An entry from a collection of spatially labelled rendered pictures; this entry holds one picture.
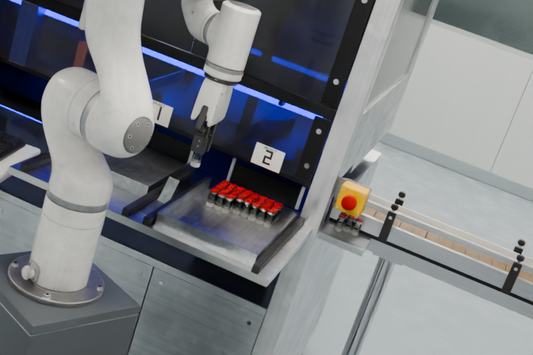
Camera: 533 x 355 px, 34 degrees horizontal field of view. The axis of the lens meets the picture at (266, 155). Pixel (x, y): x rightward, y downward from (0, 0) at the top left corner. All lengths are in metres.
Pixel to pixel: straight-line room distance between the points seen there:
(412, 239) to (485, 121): 4.52
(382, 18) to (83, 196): 0.94
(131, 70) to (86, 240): 0.35
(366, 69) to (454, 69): 4.64
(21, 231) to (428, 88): 4.65
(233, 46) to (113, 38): 0.36
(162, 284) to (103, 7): 1.22
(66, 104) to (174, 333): 1.15
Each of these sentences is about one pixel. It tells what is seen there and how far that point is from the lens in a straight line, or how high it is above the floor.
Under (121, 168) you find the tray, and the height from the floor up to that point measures 0.88.
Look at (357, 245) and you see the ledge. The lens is 2.35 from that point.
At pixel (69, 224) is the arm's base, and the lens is 1.65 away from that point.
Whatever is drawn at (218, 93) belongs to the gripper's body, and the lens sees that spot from 1.82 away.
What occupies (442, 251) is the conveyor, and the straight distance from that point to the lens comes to 2.41.
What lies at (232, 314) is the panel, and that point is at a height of 0.54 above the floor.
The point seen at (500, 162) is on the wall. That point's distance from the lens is 6.94.
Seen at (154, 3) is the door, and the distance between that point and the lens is 2.40.
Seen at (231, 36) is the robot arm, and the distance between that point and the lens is 1.79.
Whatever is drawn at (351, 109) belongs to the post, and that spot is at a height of 1.23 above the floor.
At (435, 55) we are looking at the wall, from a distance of 6.85.
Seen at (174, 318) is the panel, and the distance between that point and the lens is 2.58.
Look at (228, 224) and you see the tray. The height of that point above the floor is 0.88.
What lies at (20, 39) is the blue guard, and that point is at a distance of 2.60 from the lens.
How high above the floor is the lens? 1.73
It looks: 18 degrees down
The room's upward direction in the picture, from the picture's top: 18 degrees clockwise
